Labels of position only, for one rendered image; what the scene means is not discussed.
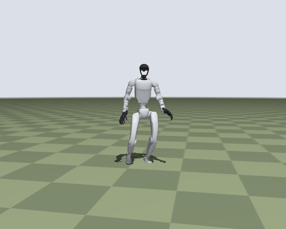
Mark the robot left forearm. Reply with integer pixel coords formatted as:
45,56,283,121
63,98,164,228
158,96,165,113

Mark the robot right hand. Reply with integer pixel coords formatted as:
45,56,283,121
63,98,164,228
119,110,128,124

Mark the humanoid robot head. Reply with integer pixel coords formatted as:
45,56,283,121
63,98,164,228
139,64,149,80

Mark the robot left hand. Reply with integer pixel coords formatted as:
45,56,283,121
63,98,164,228
162,107,173,120

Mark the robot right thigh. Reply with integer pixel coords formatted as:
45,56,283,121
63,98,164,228
130,112,140,146

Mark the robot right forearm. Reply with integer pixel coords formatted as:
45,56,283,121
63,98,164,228
123,95,129,112

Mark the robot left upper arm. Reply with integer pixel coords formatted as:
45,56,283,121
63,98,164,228
152,81,162,101

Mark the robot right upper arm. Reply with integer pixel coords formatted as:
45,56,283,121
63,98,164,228
125,80,136,101

